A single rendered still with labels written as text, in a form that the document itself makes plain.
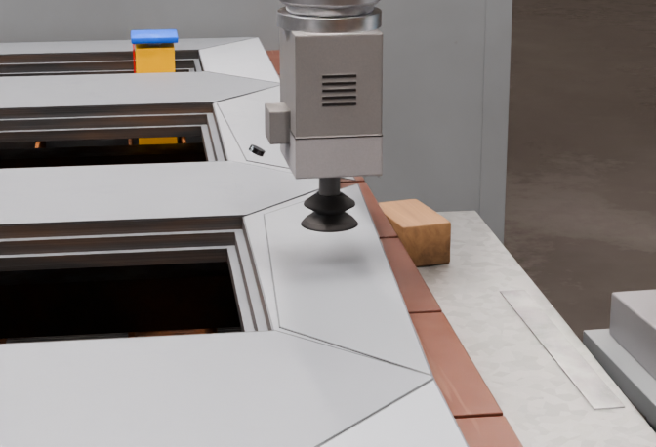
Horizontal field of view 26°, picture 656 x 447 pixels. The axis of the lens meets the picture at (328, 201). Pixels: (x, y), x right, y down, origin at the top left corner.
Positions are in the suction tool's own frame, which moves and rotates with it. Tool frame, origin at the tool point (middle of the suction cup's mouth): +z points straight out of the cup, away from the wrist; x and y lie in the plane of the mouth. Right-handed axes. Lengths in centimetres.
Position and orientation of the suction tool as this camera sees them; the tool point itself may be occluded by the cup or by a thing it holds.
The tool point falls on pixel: (329, 223)
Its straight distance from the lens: 106.9
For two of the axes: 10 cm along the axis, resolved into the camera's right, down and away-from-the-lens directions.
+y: 1.6, 2.8, -9.5
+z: 0.0, 9.6, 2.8
